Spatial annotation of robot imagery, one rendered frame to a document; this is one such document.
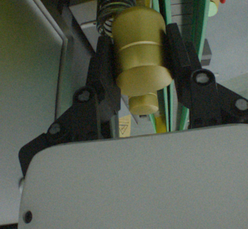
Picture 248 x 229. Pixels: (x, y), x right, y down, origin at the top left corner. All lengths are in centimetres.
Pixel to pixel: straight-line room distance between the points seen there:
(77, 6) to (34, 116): 30
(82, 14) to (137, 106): 32
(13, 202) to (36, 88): 14
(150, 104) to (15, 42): 17
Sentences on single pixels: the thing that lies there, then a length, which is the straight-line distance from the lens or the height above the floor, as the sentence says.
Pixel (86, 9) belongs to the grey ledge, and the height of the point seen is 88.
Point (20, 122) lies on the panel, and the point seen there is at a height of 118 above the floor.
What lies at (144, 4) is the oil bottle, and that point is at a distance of 21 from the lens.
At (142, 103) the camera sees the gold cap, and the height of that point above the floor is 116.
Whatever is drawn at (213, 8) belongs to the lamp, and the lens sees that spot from 57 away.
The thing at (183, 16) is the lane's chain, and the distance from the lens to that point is 52.
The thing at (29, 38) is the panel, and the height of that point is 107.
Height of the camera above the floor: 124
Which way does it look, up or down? 22 degrees down
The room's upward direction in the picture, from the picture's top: 177 degrees clockwise
